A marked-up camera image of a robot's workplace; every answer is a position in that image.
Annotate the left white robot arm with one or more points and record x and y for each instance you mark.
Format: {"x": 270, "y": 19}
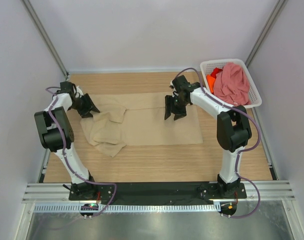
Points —
{"x": 56, "y": 134}

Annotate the beige t shirt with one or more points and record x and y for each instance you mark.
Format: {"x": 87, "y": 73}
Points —
{"x": 138, "y": 120}

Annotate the pink t shirt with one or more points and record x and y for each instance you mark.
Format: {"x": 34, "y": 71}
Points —
{"x": 232, "y": 85}

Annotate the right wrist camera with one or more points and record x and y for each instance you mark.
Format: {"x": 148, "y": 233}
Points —
{"x": 179, "y": 83}

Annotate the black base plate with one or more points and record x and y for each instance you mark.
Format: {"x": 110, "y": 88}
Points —
{"x": 156, "y": 193}

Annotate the white slotted cable duct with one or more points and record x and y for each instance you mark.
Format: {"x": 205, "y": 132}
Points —
{"x": 90, "y": 208}

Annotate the aluminium frame rail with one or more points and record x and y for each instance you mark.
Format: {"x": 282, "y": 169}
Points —
{"x": 261, "y": 190}

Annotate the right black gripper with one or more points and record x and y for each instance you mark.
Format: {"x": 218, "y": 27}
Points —
{"x": 178, "y": 114}

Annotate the orange t shirt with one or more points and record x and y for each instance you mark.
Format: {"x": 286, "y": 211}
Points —
{"x": 211, "y": 81}

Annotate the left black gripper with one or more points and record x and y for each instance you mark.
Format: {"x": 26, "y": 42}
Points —
{"x": 88, "y": 102}

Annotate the white plastic basket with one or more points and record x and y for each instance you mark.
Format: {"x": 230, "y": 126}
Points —
{"x": 207, "y": 68}

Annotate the red t shirt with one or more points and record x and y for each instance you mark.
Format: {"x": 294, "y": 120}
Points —
{"x": 215, "y": 72}

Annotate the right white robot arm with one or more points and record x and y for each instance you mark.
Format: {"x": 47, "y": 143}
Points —
{"x": 233, "y": 128}

